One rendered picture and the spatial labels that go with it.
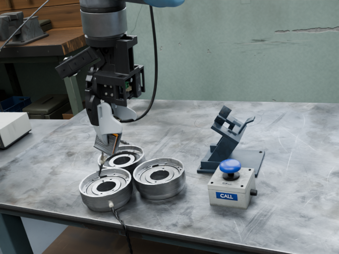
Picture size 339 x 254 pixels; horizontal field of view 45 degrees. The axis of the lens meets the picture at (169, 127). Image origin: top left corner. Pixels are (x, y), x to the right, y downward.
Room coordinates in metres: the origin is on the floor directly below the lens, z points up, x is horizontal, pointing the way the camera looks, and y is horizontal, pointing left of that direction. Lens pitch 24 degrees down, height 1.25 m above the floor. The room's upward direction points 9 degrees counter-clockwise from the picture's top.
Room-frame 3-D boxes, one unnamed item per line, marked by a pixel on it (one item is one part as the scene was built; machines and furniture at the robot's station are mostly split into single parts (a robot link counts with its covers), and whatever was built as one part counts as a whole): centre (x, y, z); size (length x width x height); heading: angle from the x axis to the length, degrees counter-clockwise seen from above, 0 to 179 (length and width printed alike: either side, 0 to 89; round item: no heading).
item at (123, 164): (0.81, 0.12, 0.82); 0.10 x 0.10 x 0.04
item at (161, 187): (0.72, 0.04, 0.82); 0.10 x 0.10 x 0.04
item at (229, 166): (0.65, -0.10, 0.85); 0.04 x 0.04 x 0.05
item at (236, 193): (0.65, -0.10, 0.82); 0.08 x 0.07 x 0.05; 62
